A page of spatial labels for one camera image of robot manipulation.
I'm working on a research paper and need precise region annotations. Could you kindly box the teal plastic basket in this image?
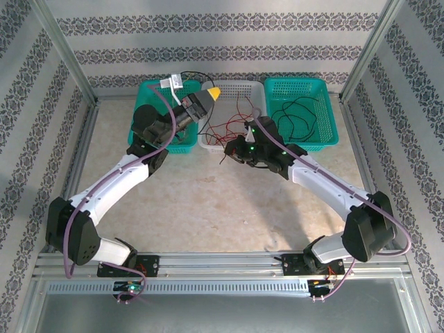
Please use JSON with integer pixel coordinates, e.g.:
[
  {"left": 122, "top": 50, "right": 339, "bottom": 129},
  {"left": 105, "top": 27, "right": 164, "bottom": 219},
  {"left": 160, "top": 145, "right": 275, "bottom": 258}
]
[
  {"left": 264, "top": 78, "right": 340, "bottom": 153},
  {"left": 128, "top": 80, "right": 203, "bottom": 155}
]

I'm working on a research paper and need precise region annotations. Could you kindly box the white plastic basket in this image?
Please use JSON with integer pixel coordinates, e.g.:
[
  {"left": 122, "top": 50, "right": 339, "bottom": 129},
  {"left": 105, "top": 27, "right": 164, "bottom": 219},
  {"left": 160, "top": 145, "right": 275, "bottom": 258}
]
[{"left": 197, "top": 80, "right": 270, "bottom": 153}]

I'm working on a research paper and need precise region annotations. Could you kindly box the aluminium frame post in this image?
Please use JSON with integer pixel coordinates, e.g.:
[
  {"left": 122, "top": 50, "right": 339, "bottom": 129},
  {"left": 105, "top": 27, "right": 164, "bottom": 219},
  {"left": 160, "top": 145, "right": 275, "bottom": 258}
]
[
  {"left": 33, "top": 0, "right": 101, "bottom": 107},
  {"left": 339, "top": 0, "right": 409, "bottom": 103}
]

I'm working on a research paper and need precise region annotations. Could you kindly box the grey slotted cable duct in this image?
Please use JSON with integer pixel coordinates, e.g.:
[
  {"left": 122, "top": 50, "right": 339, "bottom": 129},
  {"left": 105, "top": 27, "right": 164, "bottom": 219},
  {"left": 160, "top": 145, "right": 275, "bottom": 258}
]
[{"left": 46, "top": 279, "right": 310, "bottom": 296}]

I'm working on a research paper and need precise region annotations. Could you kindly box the grey sheet metal panel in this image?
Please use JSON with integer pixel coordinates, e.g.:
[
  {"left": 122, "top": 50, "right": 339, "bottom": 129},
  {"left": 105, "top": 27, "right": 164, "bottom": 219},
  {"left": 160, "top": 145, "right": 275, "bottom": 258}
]
[{"left": 34, "top": 293, "right": 422, "bottom": 333}]

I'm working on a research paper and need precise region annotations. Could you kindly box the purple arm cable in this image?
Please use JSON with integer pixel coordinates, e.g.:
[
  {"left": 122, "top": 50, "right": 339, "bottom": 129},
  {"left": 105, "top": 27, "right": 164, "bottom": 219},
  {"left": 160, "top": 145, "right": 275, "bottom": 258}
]
[
  {"left": 63, "top": 81, "right": 174, "bottom": 305},
  {"left": 252, "top": 106, "right": 413, "bottom": 302}
]

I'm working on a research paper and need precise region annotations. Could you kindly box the small circuit board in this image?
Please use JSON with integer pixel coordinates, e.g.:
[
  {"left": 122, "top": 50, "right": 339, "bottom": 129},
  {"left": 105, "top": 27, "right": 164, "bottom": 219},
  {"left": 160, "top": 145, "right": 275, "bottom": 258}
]
[
  {"left": 308, "top": 279, "right": 336, "bottom": 291},
  {"left": 113, "top": 281, "right": 144, "bottom": 293}
]

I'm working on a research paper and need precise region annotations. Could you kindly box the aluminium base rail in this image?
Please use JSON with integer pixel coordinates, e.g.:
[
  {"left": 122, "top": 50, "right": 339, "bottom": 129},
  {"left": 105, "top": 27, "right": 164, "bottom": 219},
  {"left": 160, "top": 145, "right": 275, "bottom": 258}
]
[{"left": 34, "top": 251, "right": 409, "bottom": 278}]

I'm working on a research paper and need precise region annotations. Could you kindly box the black cable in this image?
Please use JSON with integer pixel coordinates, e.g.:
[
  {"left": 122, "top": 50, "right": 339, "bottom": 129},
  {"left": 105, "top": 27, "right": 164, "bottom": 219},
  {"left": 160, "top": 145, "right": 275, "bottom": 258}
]
[
  {"left": 179, "top": 70, "right": 214, "bottom": 89},
  {"left": 272, "top": 96, "right": 319, "bottom": 124},
  {"left": 277, "top": 103, "right": 317, "bottom": 142}
]

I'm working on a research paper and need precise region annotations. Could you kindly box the aluminium side rail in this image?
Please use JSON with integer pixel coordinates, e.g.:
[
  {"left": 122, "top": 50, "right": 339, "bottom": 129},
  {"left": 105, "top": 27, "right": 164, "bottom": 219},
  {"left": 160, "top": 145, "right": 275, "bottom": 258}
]
[
  {"left": 61, "top": 99, "right": 101, "bottom": 204},
  {"left": 339, "top": 99, "right": 412, "bottom": 259}
]

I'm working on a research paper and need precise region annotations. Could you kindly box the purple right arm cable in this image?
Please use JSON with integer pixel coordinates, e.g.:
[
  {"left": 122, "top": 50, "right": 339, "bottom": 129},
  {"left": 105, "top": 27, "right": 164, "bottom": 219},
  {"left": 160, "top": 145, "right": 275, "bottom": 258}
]
[{"left": 252, "top": 106, "right": 413, "bottom": 302}]

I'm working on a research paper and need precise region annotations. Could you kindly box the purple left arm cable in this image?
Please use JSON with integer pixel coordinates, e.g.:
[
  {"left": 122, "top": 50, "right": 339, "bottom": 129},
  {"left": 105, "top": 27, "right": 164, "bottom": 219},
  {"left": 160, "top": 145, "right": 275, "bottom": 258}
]
[{"left": 63, "top": 81, "right": 174, "bottom": 305}]

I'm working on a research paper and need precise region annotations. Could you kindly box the red cable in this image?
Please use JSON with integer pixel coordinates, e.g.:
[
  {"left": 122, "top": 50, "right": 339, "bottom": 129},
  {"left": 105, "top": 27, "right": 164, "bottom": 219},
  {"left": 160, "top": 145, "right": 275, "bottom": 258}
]
[
  {"left": 204, "top": 123, "right": 244, "bottom": 146},
  {"left": 217, "top": 137, "right": 244, "bottom": 164},
  {"left": 224, "top": 90, "right": 258, "bottom": 130}
]

